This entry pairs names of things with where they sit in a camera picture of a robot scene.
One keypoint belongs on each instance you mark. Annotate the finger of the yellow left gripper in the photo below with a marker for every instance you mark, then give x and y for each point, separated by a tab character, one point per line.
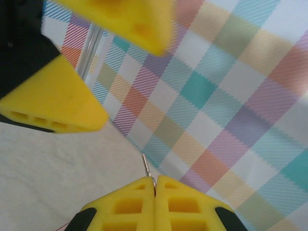
130	16
60	101

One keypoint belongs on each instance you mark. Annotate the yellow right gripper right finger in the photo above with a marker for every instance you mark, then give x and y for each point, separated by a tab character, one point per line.
183	216

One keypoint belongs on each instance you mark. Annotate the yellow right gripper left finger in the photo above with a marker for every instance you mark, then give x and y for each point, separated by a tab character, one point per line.
130	216

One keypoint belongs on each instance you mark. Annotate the small silver key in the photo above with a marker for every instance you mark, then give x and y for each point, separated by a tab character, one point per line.
145	166

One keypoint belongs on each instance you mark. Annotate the aluminium corner post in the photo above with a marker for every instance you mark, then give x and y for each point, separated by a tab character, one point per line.
87	53

